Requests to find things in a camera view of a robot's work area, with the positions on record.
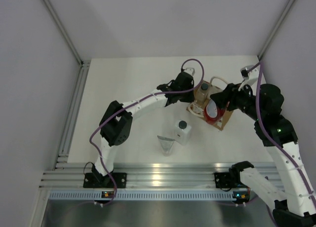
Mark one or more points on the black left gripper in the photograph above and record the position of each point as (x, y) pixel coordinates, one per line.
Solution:
(189, 99)

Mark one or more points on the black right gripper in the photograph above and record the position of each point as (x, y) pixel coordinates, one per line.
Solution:
(230, 94)

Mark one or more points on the clear bottle grey cap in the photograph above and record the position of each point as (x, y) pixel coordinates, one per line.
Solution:
(202, 93)

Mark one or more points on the burlap watermelon canvas bag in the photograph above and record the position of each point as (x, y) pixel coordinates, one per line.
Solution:
(197, 109)

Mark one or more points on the red liquid bottle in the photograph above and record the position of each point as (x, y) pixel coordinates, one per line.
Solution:
(212, 113)

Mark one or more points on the white bottle grey cap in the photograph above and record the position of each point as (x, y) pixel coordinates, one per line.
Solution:
(182, 132)

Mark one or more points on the clear silver tube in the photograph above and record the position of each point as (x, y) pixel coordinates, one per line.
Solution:
(166, 145)

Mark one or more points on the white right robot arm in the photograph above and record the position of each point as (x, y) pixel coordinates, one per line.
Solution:
(295, 206)

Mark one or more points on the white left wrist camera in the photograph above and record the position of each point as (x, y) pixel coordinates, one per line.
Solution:
(190, 71)

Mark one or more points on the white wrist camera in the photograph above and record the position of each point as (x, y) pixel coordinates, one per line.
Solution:
(190, 71)
(250, 75)

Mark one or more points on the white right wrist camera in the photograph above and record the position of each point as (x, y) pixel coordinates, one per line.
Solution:
(250, 75)

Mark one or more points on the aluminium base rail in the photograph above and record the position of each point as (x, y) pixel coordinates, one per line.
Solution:
(140, 176)

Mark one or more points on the aluminium frame post right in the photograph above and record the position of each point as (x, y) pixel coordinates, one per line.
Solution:
(285, 11)

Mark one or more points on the aluminium frame post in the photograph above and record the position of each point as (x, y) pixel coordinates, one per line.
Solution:
(62, 30)
(285, 11)

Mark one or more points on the slotted grey cable duct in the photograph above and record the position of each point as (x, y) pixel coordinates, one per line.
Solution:
(177, 195)

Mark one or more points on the aluminium frame post left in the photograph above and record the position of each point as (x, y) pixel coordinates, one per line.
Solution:
(62, 30)

